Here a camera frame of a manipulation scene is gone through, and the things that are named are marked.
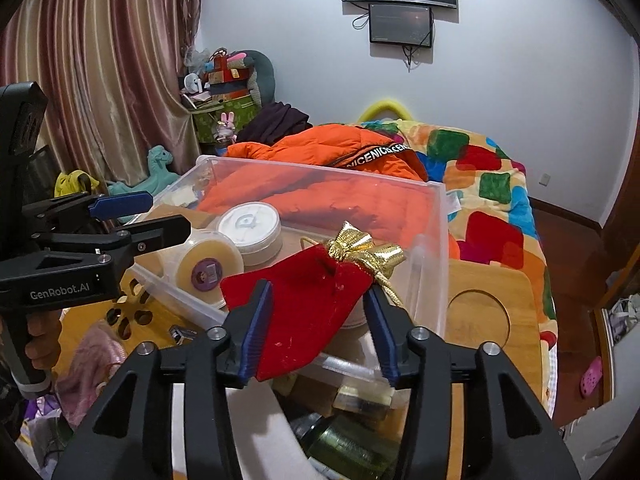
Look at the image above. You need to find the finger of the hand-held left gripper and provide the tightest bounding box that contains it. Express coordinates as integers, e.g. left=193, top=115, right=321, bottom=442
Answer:
left=22, top=191, right=154, bottom=233
left=32, top=214, right=192, bottom=293

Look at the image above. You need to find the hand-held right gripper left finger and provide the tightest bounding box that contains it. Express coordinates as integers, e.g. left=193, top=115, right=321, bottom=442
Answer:
left=52, top=278, right=274, bottom=480

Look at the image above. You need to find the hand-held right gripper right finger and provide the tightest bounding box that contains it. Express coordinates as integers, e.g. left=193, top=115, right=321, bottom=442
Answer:
left=363, top=287, right=582, bottom=480

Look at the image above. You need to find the red velvet pouch gold bow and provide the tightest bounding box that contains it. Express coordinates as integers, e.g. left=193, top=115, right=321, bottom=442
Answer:
left=220, top=220, right=407, bottom=382

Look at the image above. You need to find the clear plastic storage box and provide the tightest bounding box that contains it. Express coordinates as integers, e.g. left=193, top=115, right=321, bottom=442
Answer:
left=131, top=155, right=449, bottom=391

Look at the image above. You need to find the person's left hand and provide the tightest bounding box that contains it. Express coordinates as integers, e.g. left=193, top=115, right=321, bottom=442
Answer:
left=25, top=307, right=63, bottom=378

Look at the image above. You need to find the teal toy horse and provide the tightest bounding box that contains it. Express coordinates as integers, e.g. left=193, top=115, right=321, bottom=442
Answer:
left=107, top=145, right=182, bottom=197

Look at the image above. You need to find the yellow cloth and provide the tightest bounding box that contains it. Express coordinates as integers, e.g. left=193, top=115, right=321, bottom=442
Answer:
left=54, top=170, right=100, bottom=198

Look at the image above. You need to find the yellow round tape roll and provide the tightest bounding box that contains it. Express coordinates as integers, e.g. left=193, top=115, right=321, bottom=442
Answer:
left=161, top=228, right=244, bottom=310

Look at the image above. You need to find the white round lidded container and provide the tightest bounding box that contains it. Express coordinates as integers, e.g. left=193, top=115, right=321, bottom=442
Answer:
left=207, top=202, right=284, bottom=267

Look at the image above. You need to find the green glass bottle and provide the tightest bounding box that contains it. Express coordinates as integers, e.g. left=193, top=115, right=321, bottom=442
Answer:
left=292, top=412, right=401, bottom=480

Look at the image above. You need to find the pink cloth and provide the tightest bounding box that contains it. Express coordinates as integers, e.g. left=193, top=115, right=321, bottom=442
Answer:
left=55, top=327, right=132, bottom=428

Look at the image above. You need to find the pink bunny figurine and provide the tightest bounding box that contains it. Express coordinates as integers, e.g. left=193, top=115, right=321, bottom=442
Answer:
left=215, top=111, right=238, bottom=143

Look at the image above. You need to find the green cardboard box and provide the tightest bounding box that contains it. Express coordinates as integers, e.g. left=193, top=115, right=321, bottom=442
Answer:
left=192, top=99, right=263, bottom=144

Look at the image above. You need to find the pink striped curtain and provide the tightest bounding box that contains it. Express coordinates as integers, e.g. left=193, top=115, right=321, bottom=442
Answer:
left=0, top=0, right=207, bottom=191

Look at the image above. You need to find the small white fan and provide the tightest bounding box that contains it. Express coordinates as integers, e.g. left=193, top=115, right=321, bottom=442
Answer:
left=181, top=73, right=213, bottom=102

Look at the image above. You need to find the colourful patchwork blanket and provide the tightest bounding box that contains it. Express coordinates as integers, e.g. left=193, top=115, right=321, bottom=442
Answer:
left=356, top=119, right=558, bottom=351

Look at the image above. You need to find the dark purple cloth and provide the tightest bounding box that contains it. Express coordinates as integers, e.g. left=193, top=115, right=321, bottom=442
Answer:
left=235, top=101, right=313, bottom=146

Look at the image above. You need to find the orange jacket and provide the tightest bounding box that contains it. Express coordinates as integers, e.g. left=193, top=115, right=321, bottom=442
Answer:
left=197, top=123, right=460, bottom=261

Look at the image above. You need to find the red gift box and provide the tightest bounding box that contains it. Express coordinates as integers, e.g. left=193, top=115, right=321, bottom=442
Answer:
left=208, top=55, right=251, bottom=84

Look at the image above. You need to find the grey plush cushion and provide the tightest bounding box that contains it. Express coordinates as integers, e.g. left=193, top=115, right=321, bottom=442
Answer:
left=239, top=50, right=277, bottom=109

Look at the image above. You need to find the pink slipper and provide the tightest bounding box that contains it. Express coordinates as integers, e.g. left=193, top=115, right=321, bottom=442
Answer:
left=579, top=356, right=604, bottom=399

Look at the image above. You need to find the yellow foam ring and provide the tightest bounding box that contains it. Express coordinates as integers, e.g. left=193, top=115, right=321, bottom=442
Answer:
left=358, top=99, right=414, bottom=123

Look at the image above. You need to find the small black wall monitor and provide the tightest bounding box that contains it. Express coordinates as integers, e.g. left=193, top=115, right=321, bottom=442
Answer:
left=369, top=3, right=434, bottom=49

